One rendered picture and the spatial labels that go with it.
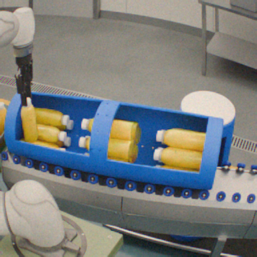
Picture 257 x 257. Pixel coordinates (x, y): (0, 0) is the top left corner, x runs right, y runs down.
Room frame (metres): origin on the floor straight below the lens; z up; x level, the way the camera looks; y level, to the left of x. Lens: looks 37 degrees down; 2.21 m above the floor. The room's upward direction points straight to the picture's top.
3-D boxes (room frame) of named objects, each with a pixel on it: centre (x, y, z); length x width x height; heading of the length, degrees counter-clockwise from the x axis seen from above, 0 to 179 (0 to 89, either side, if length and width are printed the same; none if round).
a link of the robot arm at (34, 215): (0.86, 0.30, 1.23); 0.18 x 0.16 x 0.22; 98
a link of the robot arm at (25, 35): (1.43, 0.42, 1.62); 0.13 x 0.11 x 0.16; 98
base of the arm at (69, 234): (0.86, 0.27, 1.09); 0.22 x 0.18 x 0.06; 70
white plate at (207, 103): (1.69, -0.37, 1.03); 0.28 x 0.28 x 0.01
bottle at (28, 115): (1.43, 0.41, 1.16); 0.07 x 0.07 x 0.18
